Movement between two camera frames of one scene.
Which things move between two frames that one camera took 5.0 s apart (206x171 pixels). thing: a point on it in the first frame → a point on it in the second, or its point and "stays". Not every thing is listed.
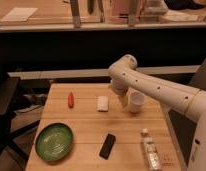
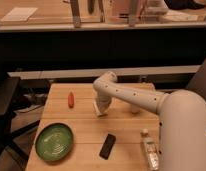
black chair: (6, 87) stays
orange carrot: (70, 101) stays
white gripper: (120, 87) → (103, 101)
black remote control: (107, 146) stays
